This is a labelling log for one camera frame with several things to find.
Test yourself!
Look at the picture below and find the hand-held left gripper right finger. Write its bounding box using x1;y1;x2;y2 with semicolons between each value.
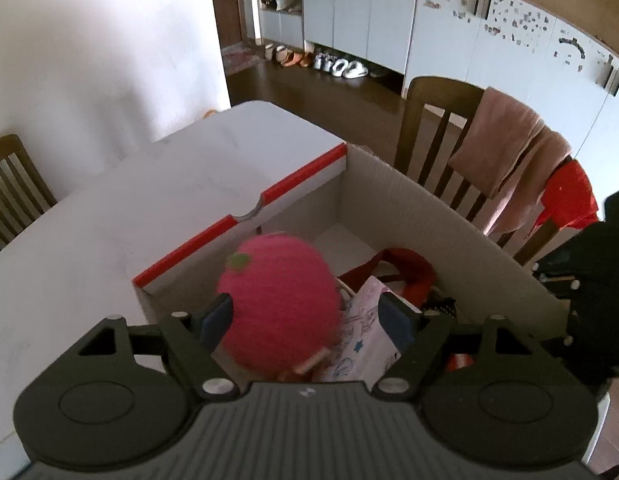
372;290;557;402

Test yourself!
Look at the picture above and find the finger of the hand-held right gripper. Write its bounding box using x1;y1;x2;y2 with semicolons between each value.
533;232;589;284

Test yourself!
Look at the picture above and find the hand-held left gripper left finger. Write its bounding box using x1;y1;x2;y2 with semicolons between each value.
77;292;240;402

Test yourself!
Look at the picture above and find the white patterned cloth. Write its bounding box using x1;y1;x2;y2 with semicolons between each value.
318;275;406;394

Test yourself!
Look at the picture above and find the black polka dot cloth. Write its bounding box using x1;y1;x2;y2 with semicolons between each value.
422;297;458;319

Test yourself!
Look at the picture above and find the red cloth bag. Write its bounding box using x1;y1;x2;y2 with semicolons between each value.
337;247;437;307

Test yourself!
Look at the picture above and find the pink knitted hat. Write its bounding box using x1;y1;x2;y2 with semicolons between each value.
214;232;345;377

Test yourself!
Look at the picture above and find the red and white cardboard box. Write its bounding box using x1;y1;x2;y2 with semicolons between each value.
132;142;571;387

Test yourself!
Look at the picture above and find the red garment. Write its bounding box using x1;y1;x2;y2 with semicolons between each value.
532;157;601;232

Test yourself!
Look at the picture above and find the pink towel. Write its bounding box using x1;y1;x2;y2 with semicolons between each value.
448;86;573;252

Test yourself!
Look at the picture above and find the wooden chair with draped towel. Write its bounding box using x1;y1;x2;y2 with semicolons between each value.
393;76;597;267

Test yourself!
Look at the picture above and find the white sticker-covered cabinet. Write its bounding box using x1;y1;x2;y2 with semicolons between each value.
402;0;619;173

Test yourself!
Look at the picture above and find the row of shoes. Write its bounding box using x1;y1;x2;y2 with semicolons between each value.
262;42;390;81

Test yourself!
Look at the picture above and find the patterned doormat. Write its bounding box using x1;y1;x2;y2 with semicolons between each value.
221;42;266;77

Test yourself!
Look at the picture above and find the wooden dining chair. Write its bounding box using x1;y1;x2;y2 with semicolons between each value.
0;133;59;261

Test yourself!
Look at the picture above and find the brown entrance door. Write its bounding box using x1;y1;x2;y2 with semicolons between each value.
208;0;261;57

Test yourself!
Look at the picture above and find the white wall cabinet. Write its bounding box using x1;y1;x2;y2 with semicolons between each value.
254;0;421;97

